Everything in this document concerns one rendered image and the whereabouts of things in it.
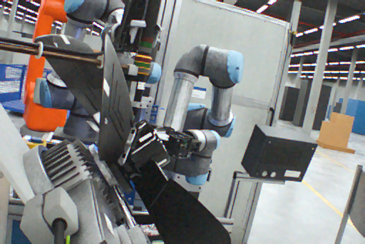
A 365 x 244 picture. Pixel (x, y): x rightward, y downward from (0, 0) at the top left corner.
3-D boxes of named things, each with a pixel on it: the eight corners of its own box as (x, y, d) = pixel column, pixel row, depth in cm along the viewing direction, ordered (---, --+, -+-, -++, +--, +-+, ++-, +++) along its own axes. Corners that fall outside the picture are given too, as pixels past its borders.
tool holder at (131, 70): (128, 107, 90) (135, 66, 89) (109, 101, 95) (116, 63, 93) (153, 108, 98) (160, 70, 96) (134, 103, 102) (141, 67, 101)
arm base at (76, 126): (63, 128, 174) (67, 108, 173) (95, 133, 178) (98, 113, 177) (60, 134, 160) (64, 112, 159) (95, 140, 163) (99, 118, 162)
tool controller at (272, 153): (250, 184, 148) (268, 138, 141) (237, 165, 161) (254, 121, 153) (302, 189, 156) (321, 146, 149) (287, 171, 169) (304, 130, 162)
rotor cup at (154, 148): (131, 203, 84) (180, 173, 86) (97, 150, 79) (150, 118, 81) (122, 183, 97) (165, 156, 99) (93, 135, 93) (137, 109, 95)
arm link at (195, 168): (177, 175, 140) (183, 147, 139) (207, 183, 138) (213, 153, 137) (172, 180, 132) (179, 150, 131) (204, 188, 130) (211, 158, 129)
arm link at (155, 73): (117, 15, 160) (152, 93, 132) (94, 9, 153) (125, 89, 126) (129, -7, 153) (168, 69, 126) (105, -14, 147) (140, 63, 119)
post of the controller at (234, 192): (226, 218, 151) (237, 173, 149) (223, 215, 154) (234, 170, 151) (232, 219, 152) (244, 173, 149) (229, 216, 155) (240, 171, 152)
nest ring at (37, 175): (90, 272, 77) (105, 264, 78) (16, 172, 69) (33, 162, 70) (83, 221, 103) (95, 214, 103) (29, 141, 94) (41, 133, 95)
